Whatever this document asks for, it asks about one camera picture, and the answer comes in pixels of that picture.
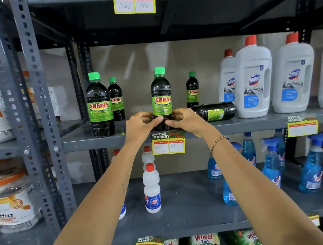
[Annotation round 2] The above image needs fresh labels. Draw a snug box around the person's right hand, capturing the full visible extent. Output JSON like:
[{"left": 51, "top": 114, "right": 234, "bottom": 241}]
[{"left": 164, "top": 104, "right": 223, "bottom": 143}]

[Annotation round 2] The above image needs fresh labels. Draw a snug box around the person's left hand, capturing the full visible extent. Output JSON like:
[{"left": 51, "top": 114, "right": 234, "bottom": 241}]
[{"left": 122, "top": 109, "right": 167, "bottom": 149}]

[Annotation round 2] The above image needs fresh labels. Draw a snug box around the dark bottle with green cap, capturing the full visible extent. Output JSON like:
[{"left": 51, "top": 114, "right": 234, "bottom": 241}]
[
  {"left": 147, "top": 66, "right": 176, "bottom": 133},
  {"left": 83, "top": 71, "right": 116, "bottom": 139}
]

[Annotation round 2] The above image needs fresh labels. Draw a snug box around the person's right forearm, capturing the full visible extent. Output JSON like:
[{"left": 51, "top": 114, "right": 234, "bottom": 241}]
[{"left": 202, "top": 120, "right": 323, "bottom": 245}]

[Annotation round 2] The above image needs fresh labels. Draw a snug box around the person's left forearm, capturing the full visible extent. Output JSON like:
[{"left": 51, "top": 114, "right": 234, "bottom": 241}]
[{"left": 21, "top": 137, "right": 161, "bottom": 245}]

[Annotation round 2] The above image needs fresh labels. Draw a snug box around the small white bottle red cap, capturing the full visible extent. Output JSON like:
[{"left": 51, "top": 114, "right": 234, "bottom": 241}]
[
  {"left": 140, "top": 162, "right": 164, "bottom": 215},
  {"left": 140, "top": 145, "right": 157, "bottom": 172}
]

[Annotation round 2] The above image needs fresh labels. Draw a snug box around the small dark bottle green cap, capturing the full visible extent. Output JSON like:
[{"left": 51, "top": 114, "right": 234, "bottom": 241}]
[
  {"left": 183, "top": 71, "right": 202, "bottom": 109},
  {"left": 106, "top": 76, "right": 126, "bottom": 122}
]

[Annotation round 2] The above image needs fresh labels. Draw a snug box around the dark bottle lying down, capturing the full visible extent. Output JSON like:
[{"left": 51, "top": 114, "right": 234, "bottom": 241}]
[{"left": 190, "top": 100, "right": 237, "bottom": 124}]

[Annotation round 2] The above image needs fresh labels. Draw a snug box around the grey metal shelf rack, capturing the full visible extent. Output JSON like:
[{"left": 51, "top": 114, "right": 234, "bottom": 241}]
[
  {"left": 9, "top": 0, "right": 323, "bottom": 245},
  {"left": 0, "top": 0, "right": 104, "bottom": 245}
]

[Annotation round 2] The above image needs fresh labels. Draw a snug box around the group of blue spray bottles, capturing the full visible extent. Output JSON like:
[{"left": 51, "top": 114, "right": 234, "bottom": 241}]
[{"left": 203, "top": 124, "right": 323, "bottom": 209}]

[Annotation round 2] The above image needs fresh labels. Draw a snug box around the beaded bracelet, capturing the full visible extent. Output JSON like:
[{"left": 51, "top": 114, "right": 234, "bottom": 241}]
[{"left": 208, "top": 136, "right": 232, "bottom": 158}]

